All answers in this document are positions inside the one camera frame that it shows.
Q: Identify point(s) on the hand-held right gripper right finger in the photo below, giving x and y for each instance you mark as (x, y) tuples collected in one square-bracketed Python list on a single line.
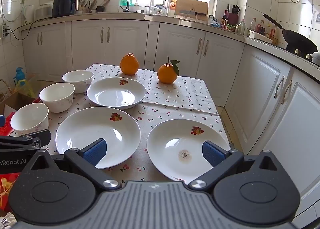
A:
[(212, 154)]

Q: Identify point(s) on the clear condiment bottle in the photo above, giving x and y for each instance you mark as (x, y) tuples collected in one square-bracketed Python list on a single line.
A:
[(253, 24)]

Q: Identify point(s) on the black wok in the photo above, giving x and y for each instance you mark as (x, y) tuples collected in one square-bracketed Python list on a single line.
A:
[(298, 42)]

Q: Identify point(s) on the red gift box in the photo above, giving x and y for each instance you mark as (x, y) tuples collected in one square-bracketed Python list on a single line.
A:
[(7, 125)]

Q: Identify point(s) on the knobbed orange fruit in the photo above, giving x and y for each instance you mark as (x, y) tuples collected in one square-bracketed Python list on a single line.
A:
[(129, 65)]

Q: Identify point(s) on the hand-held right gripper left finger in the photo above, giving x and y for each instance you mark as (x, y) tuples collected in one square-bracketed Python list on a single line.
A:
[(96, 151)]

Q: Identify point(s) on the white electric kettle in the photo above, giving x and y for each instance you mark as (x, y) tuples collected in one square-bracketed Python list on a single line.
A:
[(28, 13)]

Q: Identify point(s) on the white ceramic bowl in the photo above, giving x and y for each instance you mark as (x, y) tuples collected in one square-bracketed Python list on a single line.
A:
[(57, 99), (27, 119), (78, 81)]

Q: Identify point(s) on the glass jar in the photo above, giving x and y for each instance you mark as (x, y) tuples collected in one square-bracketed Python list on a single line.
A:
[(157, 10)]

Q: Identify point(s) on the black air fryer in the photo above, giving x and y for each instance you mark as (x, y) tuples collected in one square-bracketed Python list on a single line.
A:
[(63, 3)]

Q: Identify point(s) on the cardboard box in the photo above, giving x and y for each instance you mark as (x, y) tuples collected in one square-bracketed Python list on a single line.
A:
[(15, 100)]

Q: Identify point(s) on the wall power strip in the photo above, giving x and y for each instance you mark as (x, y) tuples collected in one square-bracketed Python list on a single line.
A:
[(3, 30)]

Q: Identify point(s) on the clear glass bottle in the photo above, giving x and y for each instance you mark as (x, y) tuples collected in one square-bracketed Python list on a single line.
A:
[(241, 27)]

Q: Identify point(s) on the blue water bottle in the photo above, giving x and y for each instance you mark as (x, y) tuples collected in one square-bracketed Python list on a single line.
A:
[(20, 75)]

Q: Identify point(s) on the metal sink faucet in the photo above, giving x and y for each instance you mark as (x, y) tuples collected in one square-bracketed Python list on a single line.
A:
[(126, 0)]

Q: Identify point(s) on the orange with green leaf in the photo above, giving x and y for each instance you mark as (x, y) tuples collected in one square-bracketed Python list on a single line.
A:
[(167, 74)]

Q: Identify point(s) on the white plastic tray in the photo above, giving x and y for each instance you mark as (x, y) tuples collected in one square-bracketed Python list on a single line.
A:
[(260, 36)]

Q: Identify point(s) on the dark red knife block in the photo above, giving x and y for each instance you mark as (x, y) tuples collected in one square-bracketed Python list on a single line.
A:
[(233, 18)]

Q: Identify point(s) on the white plate with brown stain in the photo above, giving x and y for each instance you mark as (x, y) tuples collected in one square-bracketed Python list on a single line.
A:
[(175, 139)]

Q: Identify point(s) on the wooden cutting board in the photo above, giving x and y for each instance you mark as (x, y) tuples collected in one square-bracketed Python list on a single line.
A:
[(191, 4)]

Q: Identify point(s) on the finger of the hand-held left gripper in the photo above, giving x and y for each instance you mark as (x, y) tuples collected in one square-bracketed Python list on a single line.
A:
[(37, 137)]

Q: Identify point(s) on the green detergent bottle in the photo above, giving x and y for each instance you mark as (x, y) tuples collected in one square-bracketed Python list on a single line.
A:
[(123, 2)]

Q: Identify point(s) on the utensil holder with utensils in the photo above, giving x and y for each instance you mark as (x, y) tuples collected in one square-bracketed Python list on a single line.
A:
[(86, 4)]

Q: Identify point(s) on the white plate with fruit print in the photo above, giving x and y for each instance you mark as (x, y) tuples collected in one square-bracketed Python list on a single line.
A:
[(112, 94), (100, 124)]

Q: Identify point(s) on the dark soy sauce bottle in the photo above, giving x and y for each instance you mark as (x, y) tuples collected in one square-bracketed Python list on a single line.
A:
[(224, 21)]

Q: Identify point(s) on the cherry print tablecloth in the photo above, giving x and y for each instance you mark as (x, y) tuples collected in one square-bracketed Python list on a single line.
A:
[(180, 99)]

